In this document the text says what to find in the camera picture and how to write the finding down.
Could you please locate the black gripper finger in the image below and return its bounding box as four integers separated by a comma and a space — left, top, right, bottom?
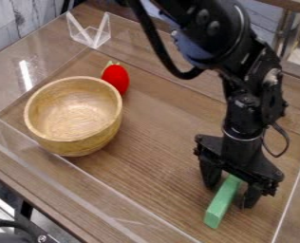
242, 183, 262, 209
199, 156, 222, 190

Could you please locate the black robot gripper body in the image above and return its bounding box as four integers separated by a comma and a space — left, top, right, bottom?
194, 134, 285, 196

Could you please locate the green rectangular stick block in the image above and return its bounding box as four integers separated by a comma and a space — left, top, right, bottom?
203, 175, 241, 229

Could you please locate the brown wooden bowl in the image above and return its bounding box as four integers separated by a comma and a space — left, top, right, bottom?
23, 76, 122, 157

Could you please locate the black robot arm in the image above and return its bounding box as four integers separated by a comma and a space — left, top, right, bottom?
114, 0, 288, 208

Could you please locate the red toy strawberry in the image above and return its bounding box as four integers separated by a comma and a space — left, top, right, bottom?
100, 61, 130, 95

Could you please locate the clear acrylic front barrier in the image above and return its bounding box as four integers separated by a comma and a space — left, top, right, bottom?
0, 120, 201, 243

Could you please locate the metal table leg background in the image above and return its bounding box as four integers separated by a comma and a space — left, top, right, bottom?
271, 9, 300, 60

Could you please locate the black table frame leg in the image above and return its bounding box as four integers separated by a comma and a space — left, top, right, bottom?
14, 199, 60, 243

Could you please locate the clear acrylic corner bracket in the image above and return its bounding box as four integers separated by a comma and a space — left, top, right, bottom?
64, 11, 111, 49

